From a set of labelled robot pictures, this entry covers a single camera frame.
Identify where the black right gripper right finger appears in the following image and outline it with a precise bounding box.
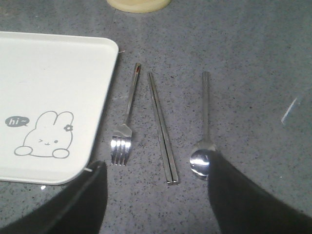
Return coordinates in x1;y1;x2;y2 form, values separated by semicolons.
208;151;312;234

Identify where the wooden mug tree stand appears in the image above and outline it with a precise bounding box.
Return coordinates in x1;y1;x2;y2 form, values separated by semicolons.
107;0;171;13

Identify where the cream rabbit print tray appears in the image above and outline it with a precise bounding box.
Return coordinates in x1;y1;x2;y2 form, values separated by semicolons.
0;32;119;185

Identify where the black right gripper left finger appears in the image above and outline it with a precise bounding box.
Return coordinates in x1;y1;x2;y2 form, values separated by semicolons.
0;161;108;234

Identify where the stainless steel fork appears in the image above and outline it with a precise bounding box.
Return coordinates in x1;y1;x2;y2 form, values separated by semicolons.
110;63;141;166

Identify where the stainless steel spoon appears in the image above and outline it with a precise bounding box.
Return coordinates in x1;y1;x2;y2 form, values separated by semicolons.
189;71;216;180

